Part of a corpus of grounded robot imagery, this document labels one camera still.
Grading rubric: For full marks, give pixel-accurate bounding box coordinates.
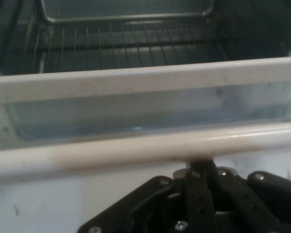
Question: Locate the metal baking tray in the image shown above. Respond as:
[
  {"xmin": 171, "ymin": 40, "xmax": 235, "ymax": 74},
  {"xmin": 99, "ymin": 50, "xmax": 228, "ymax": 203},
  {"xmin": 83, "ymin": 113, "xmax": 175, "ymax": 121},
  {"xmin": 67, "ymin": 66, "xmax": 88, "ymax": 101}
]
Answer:
[{"xmin": 39, "ymin": 0, "xmax": 214, "ymax": 25}]

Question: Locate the white oven door with glass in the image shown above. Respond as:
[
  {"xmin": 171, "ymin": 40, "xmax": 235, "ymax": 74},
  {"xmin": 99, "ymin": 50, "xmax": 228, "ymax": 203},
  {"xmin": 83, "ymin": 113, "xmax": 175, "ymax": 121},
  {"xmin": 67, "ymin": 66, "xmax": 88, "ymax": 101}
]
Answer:
[{"xmin": 0, "ymin": 56, "xmax": 291, "ymax": 233}]

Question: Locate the metal wire oven rack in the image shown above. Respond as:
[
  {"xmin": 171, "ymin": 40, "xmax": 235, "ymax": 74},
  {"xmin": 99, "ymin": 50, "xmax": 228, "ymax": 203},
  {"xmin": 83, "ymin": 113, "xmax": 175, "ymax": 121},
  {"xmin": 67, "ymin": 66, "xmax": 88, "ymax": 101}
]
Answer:
[{"xmin": 21, "ymin": 14, "xmax": 225, "ymax": 73}]

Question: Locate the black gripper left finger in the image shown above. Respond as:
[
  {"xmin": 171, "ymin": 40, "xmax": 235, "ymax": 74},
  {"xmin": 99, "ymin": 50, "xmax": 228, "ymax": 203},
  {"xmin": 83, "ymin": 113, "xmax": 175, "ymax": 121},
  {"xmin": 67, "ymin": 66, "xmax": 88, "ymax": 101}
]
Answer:
[{"xmin": 77, "ymin": 159, "xmax": 219, "ymax": 233}]

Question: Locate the white oven door handle bar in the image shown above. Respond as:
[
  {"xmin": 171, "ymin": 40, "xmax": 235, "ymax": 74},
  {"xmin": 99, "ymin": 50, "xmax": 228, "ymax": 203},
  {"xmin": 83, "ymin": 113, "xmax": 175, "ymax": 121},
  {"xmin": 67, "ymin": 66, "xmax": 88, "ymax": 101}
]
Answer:
[{"xmin": 0, "ymin": 120, "xmax": 291, "ymax": 187}]

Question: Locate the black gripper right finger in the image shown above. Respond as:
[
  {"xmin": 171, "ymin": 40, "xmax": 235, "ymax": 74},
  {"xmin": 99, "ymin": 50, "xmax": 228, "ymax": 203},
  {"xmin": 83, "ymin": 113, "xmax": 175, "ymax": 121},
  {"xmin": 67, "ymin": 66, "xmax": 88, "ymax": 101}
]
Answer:
[{"xmin": 210, "ymin": 166, "xmax": 291, "ymax": 233}]

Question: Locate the white oven body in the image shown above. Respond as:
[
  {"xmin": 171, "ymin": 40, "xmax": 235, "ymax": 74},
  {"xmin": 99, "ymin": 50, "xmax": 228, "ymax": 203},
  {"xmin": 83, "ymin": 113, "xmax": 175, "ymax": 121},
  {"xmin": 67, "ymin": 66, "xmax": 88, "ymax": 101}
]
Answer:
[{"xmin": 0, "ymin": 0, "xmax": 291, "ymax": 78}]

